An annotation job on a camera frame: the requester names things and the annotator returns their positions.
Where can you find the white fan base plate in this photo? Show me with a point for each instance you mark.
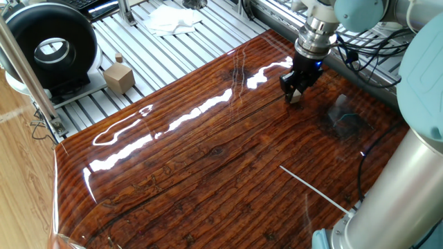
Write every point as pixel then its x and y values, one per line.
pixel 93 83

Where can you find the black keyboard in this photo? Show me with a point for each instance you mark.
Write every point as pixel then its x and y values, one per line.
pixel 83 3

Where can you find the dark round metal object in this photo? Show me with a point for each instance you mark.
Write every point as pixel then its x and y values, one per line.
pixel 194 3

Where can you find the large wooden cube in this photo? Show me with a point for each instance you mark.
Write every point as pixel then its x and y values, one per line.
pixel 119 79

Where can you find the short aluminium bracket post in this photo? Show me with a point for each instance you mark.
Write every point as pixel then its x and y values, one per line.
pixel 126 14

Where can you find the tiny wooden cube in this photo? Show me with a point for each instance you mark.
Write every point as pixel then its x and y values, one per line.
pixel 119 57

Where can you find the black round duct fan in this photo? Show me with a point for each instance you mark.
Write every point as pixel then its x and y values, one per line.
pixel 20 38

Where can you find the glossy wood grain mat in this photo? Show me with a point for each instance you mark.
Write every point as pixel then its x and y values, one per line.
pixel 207 155

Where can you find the aluminium frame post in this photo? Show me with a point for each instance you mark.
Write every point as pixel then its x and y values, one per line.
pixel 31 79

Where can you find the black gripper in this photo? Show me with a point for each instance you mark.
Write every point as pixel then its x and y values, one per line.
pixel 307 71

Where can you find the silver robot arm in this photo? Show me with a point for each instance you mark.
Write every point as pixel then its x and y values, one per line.
pixel 408 193

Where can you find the white cloth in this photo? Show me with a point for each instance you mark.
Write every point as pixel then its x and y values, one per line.
pixel 171 20

